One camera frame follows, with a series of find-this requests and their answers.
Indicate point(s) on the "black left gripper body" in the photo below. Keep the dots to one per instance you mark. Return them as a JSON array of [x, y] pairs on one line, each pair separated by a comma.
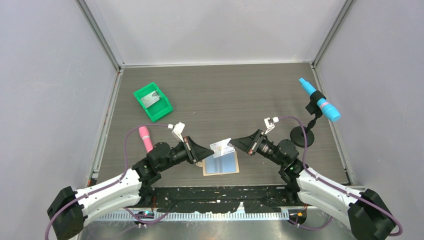
[[183, 152]]

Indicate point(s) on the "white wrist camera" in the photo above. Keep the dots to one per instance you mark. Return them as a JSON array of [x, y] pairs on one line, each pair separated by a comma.
[[177, 130], [270, 123]]

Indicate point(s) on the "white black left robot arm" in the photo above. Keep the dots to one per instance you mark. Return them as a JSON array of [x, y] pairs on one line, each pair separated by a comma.
[[72, 210]]

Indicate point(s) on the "black microphone stand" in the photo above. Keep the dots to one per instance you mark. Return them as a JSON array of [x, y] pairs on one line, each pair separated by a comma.
[[303, 136]]

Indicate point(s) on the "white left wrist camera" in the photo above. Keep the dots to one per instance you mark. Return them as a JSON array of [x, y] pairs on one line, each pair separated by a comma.
[[177, 130]]

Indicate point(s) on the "beige card holder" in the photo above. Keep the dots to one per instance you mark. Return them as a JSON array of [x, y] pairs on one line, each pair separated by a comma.
[[222, 165]]

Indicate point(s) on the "green plastic bin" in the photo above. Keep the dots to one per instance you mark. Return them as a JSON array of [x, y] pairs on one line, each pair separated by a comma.
[[160, 109]]

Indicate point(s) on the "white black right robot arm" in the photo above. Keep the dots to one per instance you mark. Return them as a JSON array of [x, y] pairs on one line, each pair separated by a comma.
[[363, 212]]

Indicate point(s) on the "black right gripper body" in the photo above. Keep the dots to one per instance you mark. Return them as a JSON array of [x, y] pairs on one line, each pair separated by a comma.
[[265, 148]]

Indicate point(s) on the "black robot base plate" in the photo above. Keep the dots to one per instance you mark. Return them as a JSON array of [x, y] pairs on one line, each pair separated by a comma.
[[220, 199]]

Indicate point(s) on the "pink toy microphone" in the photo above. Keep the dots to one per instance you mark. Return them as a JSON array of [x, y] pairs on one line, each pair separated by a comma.
[[144, 134]]

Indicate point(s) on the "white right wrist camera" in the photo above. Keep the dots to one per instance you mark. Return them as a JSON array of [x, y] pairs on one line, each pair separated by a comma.
[[270, 123]]

